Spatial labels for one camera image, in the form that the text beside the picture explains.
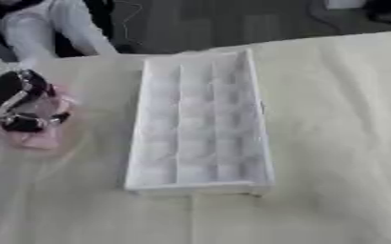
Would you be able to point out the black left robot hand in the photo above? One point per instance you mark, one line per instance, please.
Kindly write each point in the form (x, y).
(9, 87)

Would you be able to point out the pink soft cloth item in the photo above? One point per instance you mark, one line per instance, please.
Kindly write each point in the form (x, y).
(44, 139)

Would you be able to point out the white compartment box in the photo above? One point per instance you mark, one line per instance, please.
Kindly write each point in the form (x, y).
(200, 127)

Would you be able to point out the white box on floor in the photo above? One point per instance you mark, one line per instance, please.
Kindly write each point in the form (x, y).
(344, 4)

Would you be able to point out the person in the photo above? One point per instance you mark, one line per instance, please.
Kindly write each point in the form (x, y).
(43, 25)

